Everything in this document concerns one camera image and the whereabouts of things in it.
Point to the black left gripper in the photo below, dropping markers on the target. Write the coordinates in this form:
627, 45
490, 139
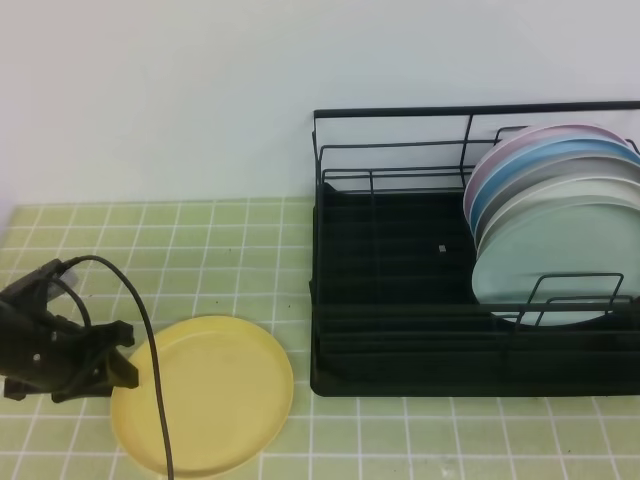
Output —
40, 354

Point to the yellow round plate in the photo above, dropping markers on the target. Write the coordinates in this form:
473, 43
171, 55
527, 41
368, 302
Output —
226, 392

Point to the grey plate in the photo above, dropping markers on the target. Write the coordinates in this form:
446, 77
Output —
502, 186

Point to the blue plate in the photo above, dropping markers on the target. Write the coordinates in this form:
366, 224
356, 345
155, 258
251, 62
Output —
492, 175

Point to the pink plate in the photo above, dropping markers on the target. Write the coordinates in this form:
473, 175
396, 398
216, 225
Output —
527, 136

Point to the mint green plate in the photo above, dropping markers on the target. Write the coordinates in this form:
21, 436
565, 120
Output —
571, 251

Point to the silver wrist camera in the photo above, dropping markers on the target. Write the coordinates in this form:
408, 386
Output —
40, 285

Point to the black wire dish rack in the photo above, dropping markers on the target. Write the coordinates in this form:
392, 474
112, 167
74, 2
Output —
393, 308

